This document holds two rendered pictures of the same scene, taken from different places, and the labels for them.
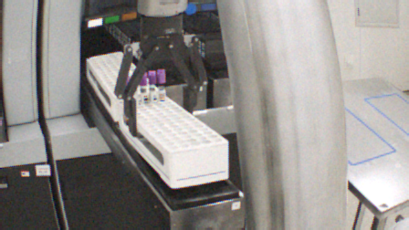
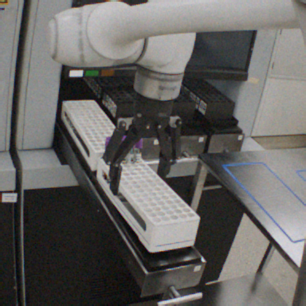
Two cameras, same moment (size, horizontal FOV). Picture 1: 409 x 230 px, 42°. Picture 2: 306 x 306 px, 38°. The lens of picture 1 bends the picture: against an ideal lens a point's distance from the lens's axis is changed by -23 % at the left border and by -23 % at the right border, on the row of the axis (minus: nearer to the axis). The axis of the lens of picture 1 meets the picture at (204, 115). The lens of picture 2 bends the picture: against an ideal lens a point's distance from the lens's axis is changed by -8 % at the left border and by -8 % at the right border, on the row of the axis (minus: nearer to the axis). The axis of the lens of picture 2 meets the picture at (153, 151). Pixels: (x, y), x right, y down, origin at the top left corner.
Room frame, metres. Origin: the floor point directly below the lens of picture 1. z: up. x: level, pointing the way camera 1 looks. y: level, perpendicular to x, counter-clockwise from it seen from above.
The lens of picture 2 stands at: (0.23, 0.17, 1.40)
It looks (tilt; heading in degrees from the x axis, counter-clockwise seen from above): 28 degrees down; 353
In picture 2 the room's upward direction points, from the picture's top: 12 degrees clockwise
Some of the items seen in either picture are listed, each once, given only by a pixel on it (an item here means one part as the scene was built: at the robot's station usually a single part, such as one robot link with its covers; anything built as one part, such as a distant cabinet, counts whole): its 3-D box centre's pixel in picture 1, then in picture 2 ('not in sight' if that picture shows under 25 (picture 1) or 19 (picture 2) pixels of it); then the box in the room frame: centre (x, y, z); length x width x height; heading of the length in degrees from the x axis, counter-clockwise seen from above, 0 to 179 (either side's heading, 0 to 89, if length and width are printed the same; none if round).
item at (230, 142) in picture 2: not in sight; (180, 99); (1.84, -0.09, 0.78); 0.73 x 0.14 x 0.09; 24
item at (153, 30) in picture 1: (161, 35); (151, 114); (1.09, 0.08, 1.03); 0.08 x 0.07 x 0.09; 114
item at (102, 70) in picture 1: (118, 85); (92, 133); (1.35, 0.19, 0.83); 0.30 x 0.10 x 0.06; 24
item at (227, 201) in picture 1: (142, 140); (114, 189); (1.19, 0.12, 0.78); 0.73 x 0.14 x 0.09; 24
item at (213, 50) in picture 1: (224, 48); (178, 110); (1.56, -0.05, 0.85); 0.12 x 0.02 x 0.06; 113
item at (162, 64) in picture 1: (165, 56); (131, 111); (1.50, 0.09, 0.85); 0.12 x 0.02 x 0.06; 115
